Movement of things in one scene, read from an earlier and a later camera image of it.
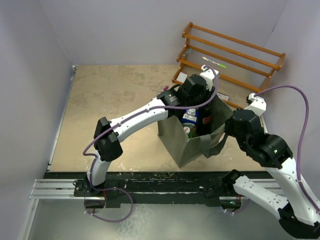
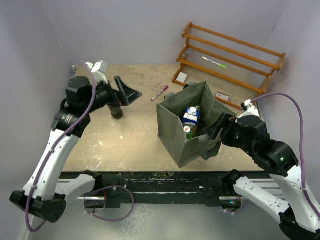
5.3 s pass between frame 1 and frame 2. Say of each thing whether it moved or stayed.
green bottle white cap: stayed
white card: stayed
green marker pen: stayed
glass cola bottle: moved
